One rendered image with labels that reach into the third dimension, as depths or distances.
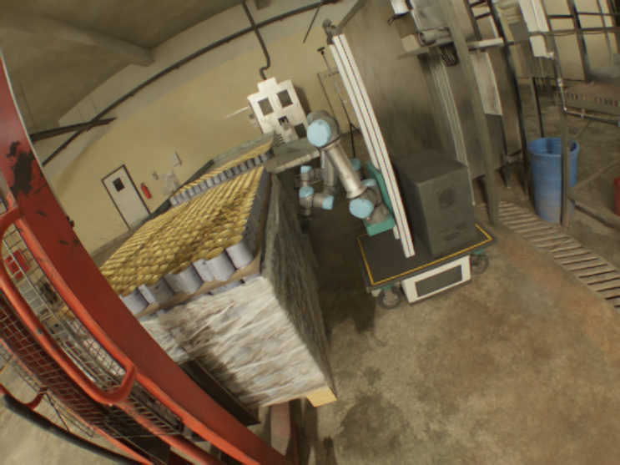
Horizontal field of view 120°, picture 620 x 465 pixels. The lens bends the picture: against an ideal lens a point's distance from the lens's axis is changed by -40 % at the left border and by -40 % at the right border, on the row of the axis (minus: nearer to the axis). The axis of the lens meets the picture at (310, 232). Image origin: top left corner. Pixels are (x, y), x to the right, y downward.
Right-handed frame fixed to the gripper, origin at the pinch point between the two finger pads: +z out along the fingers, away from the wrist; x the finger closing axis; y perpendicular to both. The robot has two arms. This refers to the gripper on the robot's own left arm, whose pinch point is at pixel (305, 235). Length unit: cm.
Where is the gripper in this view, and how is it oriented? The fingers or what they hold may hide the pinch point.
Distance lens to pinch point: 176.6
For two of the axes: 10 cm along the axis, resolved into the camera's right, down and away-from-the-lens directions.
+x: -0.6, 5.9, -8.0
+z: -0.2, 8.0, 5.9
